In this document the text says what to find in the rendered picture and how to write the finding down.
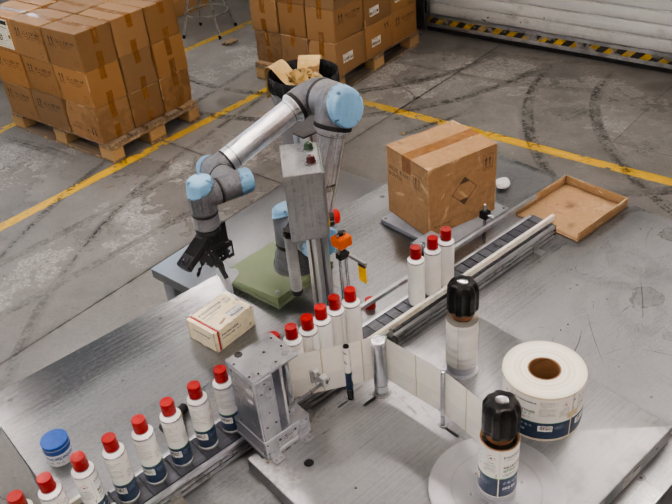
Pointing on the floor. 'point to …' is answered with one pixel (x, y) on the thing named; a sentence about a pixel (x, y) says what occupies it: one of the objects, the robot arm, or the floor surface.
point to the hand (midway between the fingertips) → (213, 286)
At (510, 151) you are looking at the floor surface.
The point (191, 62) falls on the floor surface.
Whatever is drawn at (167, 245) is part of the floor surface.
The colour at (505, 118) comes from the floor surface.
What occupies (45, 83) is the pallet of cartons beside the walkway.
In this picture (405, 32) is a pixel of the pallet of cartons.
